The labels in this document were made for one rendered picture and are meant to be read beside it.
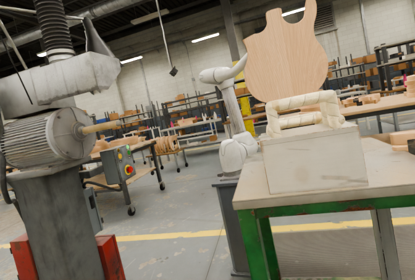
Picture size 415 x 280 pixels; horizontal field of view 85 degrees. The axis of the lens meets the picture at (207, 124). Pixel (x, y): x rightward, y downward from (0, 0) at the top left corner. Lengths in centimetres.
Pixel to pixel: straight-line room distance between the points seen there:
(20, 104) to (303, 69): 129
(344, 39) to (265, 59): 1162
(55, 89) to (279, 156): 87
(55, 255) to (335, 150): 128
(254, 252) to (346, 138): 45
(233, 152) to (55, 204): 107
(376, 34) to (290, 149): 1245
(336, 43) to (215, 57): 564
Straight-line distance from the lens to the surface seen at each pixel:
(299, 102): 72
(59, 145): 117
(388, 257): 138
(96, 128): 115
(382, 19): 1329
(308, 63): 109
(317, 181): 76
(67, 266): 142
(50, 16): 118
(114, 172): 141
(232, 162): 164
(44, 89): 113
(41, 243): 146
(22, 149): 134
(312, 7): 114
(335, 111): 74
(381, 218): 129
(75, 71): 102
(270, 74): 107
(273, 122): 72
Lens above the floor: 123
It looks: 4 degrees down
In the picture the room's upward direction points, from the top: 12 degrees counter-clockwise
